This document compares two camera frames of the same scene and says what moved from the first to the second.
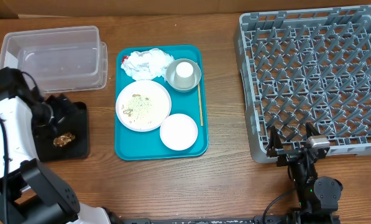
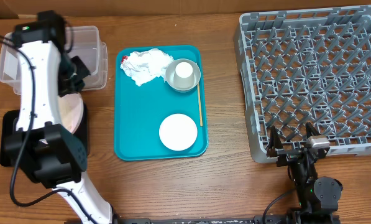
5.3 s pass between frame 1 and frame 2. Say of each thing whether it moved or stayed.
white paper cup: stayed
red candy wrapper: stayed
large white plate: moved
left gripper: moved
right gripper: stayed
